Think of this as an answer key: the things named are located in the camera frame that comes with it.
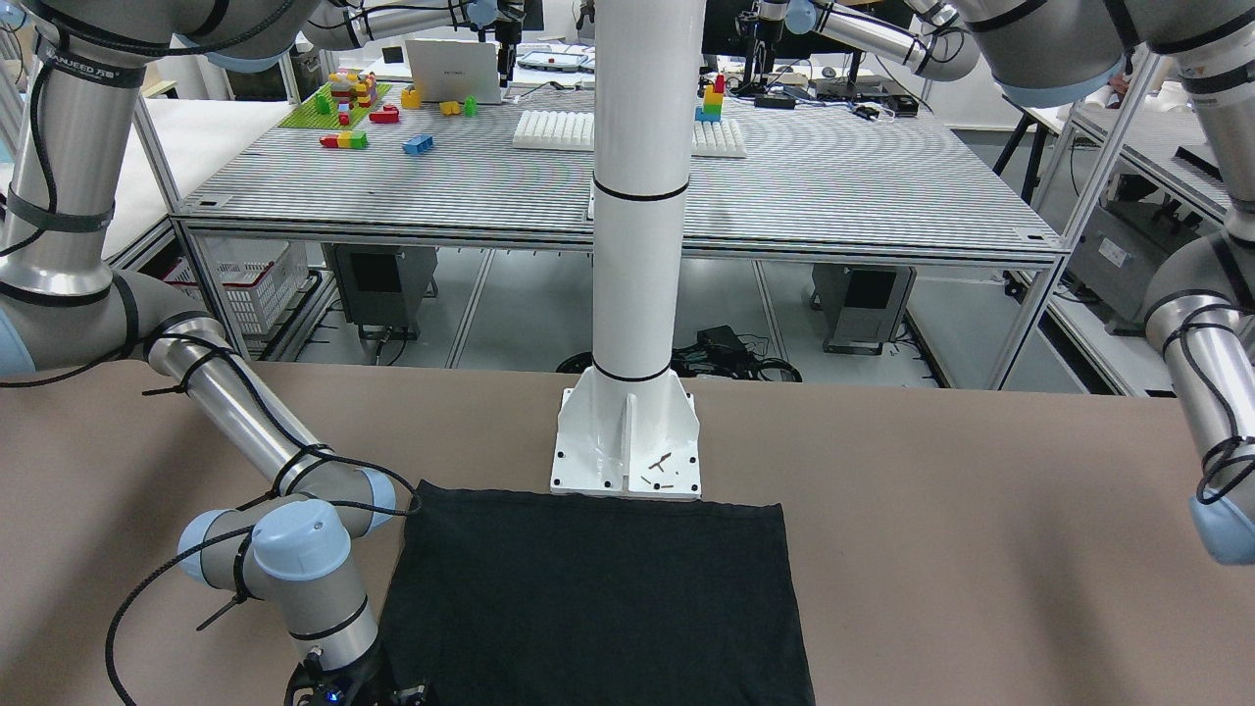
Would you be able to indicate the grey slatted work table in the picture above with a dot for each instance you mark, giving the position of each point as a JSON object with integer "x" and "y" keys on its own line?
{"x": 818, "y": 184}

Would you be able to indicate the black printed t-shirt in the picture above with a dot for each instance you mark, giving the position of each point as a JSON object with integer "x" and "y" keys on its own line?
{"x": 519, "y": 598}

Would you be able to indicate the blue building block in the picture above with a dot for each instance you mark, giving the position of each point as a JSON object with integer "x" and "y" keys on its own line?
{"x": 418, "y": 145}

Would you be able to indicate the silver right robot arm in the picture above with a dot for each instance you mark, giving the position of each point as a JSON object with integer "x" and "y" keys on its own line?
{"x": 64, "y": 309}

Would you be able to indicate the white laptop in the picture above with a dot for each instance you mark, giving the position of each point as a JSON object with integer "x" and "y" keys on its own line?
{"x": 444, "y": 69}

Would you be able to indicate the green building block plate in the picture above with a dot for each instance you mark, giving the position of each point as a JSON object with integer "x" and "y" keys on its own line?
{"x": 344, "y": 101}

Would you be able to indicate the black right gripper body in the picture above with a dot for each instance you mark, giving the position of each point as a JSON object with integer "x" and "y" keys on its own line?
{"x": 368, "y": 680}

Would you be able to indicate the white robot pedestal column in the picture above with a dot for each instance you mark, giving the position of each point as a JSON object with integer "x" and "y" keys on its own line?
{"x": 628, "y": 427}

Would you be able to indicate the white plastic basket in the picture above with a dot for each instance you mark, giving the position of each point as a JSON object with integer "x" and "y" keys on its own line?
{"x": 260, "y": 278}

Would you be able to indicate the stacked coloured block tower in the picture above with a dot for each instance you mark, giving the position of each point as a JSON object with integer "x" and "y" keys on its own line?
{"x": 712, "y": 100}

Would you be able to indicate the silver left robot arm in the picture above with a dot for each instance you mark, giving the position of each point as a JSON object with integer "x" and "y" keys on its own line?
{"x": 1046, "y": 53}

